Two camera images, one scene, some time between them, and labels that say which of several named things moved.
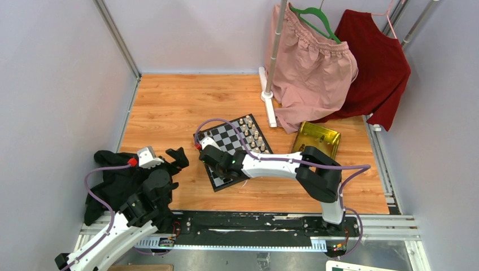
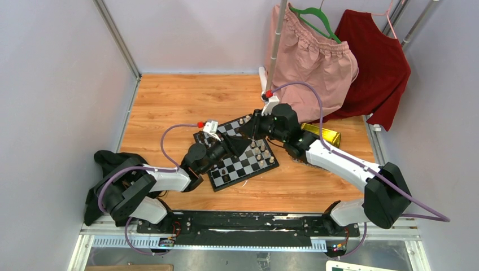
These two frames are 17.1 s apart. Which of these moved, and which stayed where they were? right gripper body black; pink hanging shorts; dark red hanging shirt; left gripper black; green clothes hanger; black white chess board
Moved: right gripper body black; left gripper black
Stayed: green clothes hanger; pink hanging shorts; dark red hanging shirt; black white chess board
